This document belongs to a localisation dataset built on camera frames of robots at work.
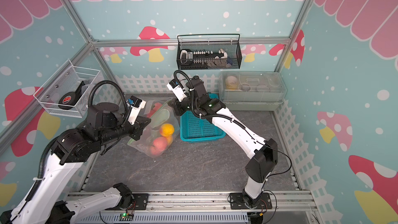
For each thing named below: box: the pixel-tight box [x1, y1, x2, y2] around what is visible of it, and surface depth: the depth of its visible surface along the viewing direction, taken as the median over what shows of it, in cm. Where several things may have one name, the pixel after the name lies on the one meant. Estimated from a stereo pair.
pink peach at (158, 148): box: [150, 141, 166, 157], surface depth 76 cm
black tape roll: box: [58, 80, 86, 110], surface depth 71 cm
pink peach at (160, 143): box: [152, 136, 168, 152], surface depth 76 cm
